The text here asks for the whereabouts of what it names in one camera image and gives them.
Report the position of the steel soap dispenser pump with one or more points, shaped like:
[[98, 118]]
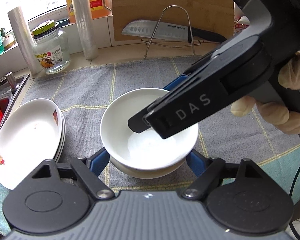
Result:
[[11, 78]]

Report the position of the red plastic basin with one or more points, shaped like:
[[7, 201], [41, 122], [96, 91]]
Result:
[[3, 105]]

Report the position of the white bowl with pink print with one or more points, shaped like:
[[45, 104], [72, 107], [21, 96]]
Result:
[[120, 120], [145, 173]]

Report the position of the grey and blue checked towel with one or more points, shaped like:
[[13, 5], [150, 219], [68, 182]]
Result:
[[90, 85]]

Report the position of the dark green lid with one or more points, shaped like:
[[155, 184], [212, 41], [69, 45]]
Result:
[[63, 22]]

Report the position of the small potted plant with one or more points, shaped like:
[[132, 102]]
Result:
[[7, 42]]

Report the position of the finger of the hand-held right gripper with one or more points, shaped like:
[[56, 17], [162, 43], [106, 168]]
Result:
[[175, 83], [190, 105]]

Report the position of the short cling film roll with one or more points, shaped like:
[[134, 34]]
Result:
[[23, 42]]

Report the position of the steel sink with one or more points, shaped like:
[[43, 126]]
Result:
[[20, 82]]

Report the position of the tall cling film roll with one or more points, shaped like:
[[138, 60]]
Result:
[[86, 25]]

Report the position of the person's right hand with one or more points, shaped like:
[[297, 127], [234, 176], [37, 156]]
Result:
[[295, 70]]

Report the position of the plastic food bags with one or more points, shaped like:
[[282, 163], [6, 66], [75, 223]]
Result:
[[241, 25]]

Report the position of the glass jar with green lid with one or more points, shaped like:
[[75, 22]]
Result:
[[52, 55]]

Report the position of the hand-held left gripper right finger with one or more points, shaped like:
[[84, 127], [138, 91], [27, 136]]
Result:
[[196, 161]]

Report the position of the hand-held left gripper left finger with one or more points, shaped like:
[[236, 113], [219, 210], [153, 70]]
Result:
[[100, 160]]

